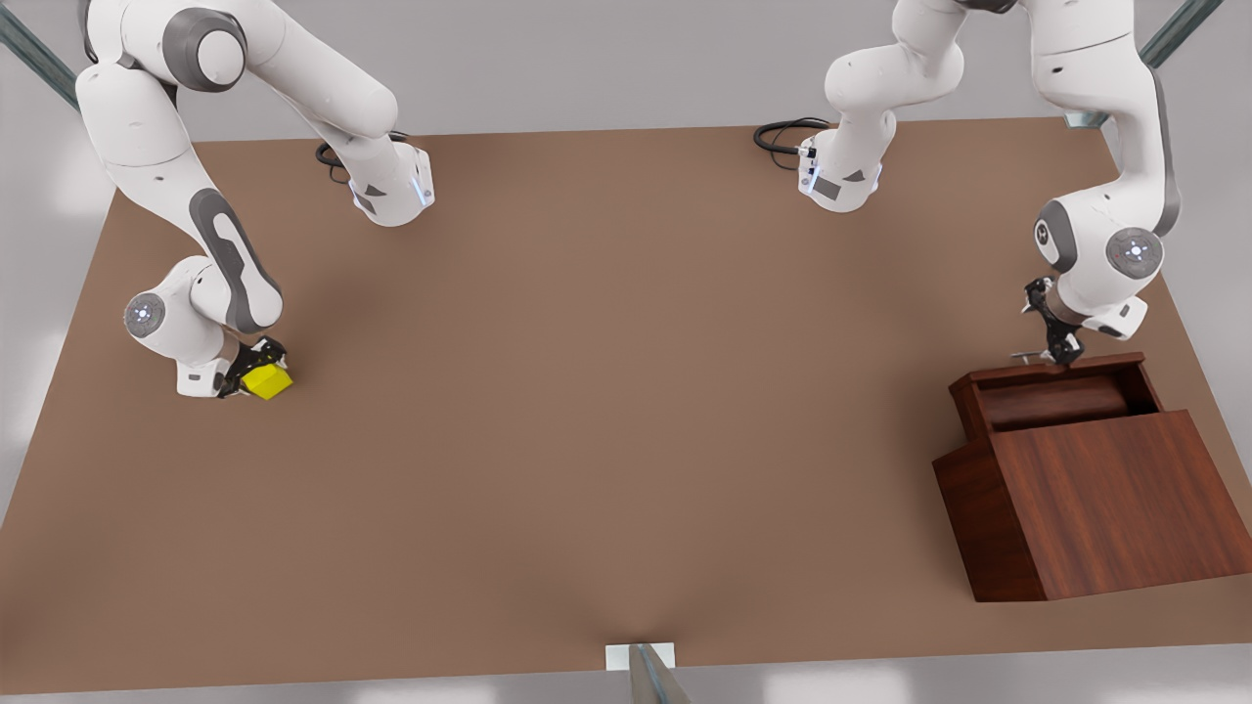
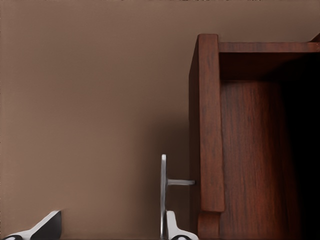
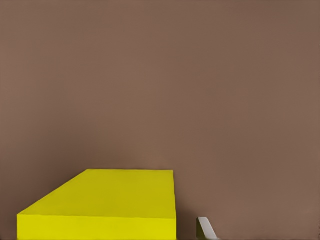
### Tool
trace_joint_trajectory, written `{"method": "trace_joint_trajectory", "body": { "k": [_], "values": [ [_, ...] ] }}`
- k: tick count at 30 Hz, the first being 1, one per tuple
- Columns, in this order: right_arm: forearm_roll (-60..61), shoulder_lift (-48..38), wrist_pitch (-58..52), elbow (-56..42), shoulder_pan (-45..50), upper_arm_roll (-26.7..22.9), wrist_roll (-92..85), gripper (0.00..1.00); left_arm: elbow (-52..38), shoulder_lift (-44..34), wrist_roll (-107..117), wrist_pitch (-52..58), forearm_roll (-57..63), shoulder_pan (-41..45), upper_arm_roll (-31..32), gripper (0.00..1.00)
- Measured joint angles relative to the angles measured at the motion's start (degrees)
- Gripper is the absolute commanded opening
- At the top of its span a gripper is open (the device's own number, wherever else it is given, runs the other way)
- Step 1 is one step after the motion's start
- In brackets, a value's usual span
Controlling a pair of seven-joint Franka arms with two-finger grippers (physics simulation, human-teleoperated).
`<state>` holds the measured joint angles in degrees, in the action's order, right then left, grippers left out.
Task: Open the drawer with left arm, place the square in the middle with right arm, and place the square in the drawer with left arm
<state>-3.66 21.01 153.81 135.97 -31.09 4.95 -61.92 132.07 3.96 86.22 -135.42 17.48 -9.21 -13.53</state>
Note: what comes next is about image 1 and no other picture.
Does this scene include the yellow square block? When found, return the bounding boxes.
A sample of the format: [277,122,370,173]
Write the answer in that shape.
[242,364,294,402]

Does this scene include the dark wooden drawer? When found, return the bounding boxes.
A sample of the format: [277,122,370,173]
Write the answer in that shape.
[948,352,1165,443]

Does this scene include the dark wooden cabinet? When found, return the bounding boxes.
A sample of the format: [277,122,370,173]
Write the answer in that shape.
[932,410,1252,603]

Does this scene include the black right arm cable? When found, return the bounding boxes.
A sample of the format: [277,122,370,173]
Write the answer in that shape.
[315,131,412,186]

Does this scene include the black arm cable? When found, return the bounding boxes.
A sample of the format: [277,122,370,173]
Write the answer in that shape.
[315,131,412,186]
[753,117,834,172]

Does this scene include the silver frame post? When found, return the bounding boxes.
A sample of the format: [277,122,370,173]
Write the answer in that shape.
[0,14,81,110]
[605,642,692,704]
[1064,0,1226,129]

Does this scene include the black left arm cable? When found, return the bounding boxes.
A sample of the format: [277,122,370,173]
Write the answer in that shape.
[753,117,834,172]

